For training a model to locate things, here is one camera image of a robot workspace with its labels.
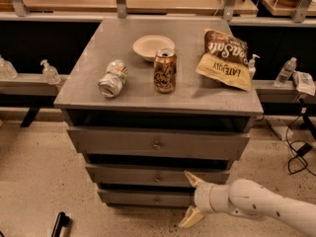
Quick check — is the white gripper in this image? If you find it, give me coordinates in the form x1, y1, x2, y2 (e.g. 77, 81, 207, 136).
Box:
179, 171, 230, 228

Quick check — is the grey drawer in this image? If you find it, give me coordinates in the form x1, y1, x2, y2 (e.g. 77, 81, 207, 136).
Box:
67, 126, 250, 160
85, 163, 231, 189
98, 190, 194, 207

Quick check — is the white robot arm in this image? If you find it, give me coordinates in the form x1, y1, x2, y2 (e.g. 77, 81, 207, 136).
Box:
179, 171, 316, 237

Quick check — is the grey bottom drawer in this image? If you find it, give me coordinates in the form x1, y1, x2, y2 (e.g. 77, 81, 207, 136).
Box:
98, 190, 194, 207

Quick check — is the grey drawer cabinet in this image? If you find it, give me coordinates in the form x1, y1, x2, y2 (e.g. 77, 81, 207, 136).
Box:
54, 17, 263, 197

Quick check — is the grey top drawer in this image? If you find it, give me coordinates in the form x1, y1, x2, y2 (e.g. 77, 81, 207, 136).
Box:
67, 126, 250, 160

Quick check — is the black object on floor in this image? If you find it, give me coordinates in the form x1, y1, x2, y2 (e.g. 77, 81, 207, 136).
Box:
51, 211, 70, 237

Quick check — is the gold soda can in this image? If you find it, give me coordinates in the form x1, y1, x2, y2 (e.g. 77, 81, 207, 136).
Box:
154, 48, 177, 94

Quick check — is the crushed white soda can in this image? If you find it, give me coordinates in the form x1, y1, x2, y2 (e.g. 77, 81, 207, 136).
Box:
98, 59, 128, 98

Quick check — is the brown yellow chip bag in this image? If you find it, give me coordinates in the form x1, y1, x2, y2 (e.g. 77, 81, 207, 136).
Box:
196, 29, 252, 92

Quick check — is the white pump bottle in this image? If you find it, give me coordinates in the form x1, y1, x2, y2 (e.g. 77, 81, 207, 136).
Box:
248, 54, 260, 79

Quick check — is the white paper bowl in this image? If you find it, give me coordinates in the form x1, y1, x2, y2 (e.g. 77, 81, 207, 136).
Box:
133, 36, 175, 62

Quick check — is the folded white cloth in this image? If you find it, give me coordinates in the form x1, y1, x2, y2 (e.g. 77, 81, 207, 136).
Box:
293, 71, 315, 96

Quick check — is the clear water bottle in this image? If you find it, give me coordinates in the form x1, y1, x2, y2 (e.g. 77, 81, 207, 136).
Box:
274, 57, 297, 87

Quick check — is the clear sanitizer bottle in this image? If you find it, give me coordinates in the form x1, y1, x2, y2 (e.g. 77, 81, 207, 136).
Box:
40, 59, 61, 85

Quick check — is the wooden back table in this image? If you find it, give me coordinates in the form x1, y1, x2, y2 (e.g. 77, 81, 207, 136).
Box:
23, 0, 224, 15

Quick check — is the black power cable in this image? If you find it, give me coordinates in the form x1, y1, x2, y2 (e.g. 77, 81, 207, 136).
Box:
284, 106, 316, 177

